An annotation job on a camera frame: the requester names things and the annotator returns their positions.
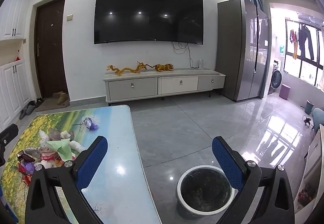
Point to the white power strip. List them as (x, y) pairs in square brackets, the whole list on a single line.
[(201, 63)]

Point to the short golden dragon figurine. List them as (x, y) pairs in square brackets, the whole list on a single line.
[(143, 66)]

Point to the beige light switch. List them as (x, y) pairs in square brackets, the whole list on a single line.
[(69, 17)]

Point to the grey double door fridge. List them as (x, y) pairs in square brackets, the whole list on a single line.
[(238, 49)]

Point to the long golden dragon figurine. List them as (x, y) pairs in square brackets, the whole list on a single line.
[(122, 70)]

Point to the brown printed snack packet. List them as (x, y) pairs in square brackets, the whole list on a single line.
[(26, 155)]

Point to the white television console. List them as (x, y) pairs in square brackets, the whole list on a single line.
[(164, 84)]

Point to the black shoe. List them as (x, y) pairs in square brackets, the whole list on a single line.
[(38, 102)]

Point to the grey slipper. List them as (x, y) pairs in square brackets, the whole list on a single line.
[(23, 113), (30, 108)]

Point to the white crumpled tissue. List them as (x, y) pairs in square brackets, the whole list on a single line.
[(77, 146)]

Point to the white bin with black liner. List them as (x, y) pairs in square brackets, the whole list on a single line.
[(202, 188)]

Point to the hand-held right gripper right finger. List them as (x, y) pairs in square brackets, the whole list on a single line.
[(227, 163)]

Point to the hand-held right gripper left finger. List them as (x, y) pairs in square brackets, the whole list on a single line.
[(90, 162)]

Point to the blue chair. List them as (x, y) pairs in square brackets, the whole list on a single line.
[(318, 119)]

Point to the hanging red yellow clothing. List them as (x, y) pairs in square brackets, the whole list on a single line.
[(293, 41)]

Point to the purple foil wrapper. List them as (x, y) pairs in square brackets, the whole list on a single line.
[(89, 123)]

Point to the tan boot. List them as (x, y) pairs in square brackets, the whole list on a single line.
[(58, 94), (63, 100)]

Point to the hanging dark pants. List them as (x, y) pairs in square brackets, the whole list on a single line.
[(306, 39)]

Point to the green paper sheet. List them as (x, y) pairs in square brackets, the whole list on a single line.
[(60, 146)]

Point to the red foil wrapper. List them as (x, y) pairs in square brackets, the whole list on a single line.
[(23, 176)]

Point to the dark brown door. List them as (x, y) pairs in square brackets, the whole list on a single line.
[(50, 49)]

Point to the red and pink packet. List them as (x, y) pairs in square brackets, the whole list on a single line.
[(53, 159)]

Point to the golden tiger figurine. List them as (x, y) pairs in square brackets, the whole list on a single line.
[(164, 67)]

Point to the white side cabinet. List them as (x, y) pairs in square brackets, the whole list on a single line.
[(313, 153)]

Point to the brown doormat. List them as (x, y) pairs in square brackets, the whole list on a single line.
[(46, 107)]

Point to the black framed window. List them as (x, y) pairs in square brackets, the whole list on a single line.
[(306, 69)]

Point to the purple stool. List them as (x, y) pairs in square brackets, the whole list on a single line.
[(285, 92)]

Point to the white wall cabinet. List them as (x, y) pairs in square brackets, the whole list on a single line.
[(14, 13)]

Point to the black wall television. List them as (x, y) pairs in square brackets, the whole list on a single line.
[(149, 11)]

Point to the clear plastic bag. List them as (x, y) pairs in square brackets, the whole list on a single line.
[(50, 136)]

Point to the grey washing machine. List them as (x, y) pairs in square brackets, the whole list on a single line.
[(276, 78)]

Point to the small purple wrapper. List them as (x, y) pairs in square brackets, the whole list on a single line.
[(27, 167)]

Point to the white floor cabinet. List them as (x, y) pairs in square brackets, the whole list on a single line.
[(12, 89)]

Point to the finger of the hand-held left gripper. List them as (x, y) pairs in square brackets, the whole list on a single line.
[(6, 135)]

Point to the teal floor bucket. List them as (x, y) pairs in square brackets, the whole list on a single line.
[(309, 107)]

